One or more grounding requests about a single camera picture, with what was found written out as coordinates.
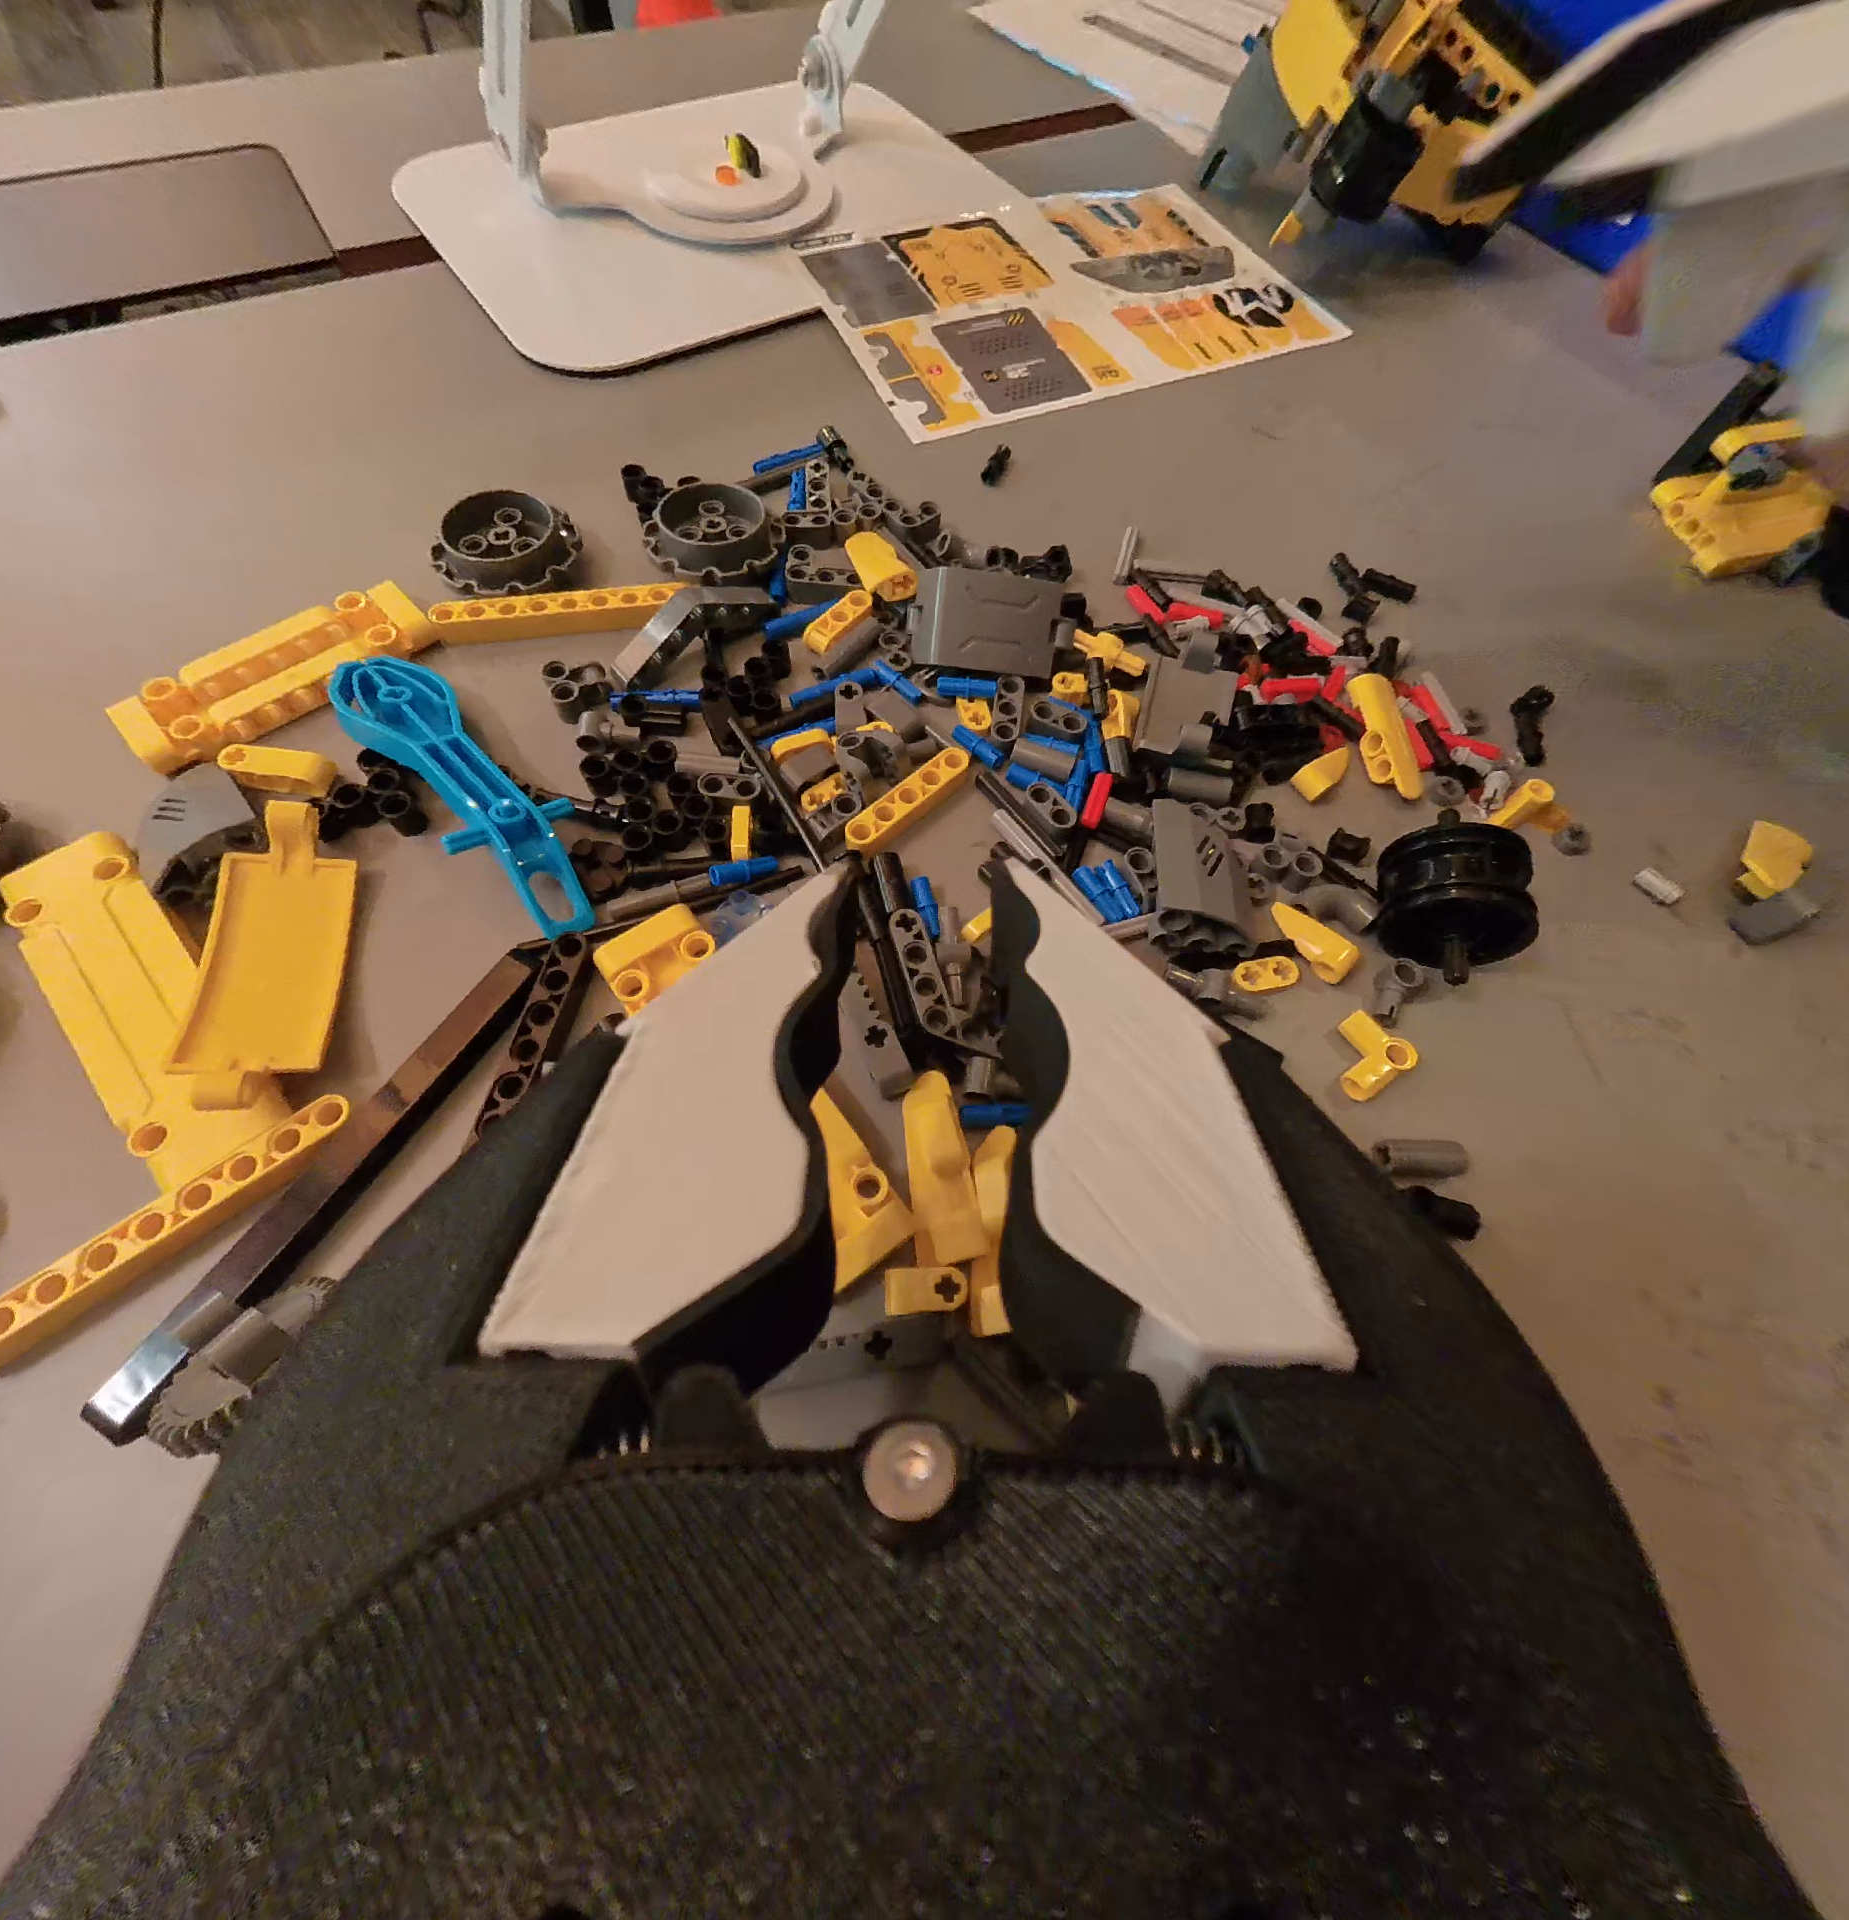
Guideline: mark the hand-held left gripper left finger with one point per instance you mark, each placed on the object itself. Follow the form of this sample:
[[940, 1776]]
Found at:
[[669, 1184]]

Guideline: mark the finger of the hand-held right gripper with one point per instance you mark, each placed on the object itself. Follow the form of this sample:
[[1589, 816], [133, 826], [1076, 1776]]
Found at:
[[1733, 75], [1764, 271]]

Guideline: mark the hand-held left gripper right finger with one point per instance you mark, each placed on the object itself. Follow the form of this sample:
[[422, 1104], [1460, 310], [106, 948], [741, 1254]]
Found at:
[[1166, 1201]]

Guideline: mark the pile of toy building pieces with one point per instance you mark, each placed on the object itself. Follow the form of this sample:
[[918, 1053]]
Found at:
[[925, 781]]

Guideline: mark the yellow curved toy brick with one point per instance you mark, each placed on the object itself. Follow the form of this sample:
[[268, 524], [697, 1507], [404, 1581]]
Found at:
[[1775, 859]]

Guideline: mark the grey toy beam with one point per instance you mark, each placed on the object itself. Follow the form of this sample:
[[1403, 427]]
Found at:
[[1772, 918]]

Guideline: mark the person's right hand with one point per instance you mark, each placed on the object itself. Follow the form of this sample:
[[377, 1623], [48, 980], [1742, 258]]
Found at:
[[1625, 292]]

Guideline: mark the blue plastic bin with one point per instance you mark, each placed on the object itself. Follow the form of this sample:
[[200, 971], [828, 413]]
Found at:
[[1779, 327]]

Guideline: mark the small yellow brick assembly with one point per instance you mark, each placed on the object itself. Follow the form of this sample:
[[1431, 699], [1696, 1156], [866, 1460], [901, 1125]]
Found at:
[[1720, 518]]

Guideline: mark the yellow toy excavator model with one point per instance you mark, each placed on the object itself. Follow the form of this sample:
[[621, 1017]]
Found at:
[[1403, 135]]

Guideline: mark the black toy wheel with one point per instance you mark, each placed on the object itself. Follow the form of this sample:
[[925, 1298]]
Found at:
[[1449, 892]]

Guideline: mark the turquoise brick separator tool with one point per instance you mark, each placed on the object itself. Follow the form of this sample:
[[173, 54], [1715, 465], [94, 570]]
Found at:
[[474, 781]]

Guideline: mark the large yellow toy panel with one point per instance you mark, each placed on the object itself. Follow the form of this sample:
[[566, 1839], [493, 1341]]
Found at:
[[1385, 743]]

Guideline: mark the small grey toy pin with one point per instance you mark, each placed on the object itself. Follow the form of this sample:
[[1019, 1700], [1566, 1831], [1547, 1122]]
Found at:
[[1658, 884]]

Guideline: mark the white paper sheets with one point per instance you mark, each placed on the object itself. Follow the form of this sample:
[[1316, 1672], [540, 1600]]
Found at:
[[1106, 44]]

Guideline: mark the dark grey toy gear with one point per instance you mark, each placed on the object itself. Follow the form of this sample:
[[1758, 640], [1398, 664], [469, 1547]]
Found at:
[[505, 540], [715, 532]]

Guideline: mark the yellow sticker sheet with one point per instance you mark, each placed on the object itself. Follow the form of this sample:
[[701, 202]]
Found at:
[[1014, 330]]

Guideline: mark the white book stand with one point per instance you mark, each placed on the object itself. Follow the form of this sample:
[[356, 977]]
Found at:
[[595, 254]]

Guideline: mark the orange traffic cone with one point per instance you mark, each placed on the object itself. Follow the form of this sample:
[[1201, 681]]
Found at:
[[669, 12]]

